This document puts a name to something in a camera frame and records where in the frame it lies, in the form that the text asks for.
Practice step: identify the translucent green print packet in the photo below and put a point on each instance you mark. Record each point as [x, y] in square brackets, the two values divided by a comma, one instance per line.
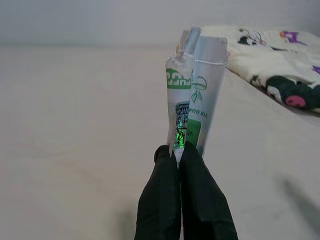
[205, 100]

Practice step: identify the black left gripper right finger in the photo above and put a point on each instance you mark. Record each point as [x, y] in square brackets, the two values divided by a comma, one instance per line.
[205, 205]

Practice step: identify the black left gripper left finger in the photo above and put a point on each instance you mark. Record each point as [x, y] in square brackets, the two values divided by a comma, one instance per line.
[160, 200]

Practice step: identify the cream cartoon print blanket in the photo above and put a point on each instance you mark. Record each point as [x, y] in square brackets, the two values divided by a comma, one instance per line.
[262, 65]

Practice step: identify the white green wrapper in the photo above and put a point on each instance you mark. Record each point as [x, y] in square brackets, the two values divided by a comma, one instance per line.
[178, 100]

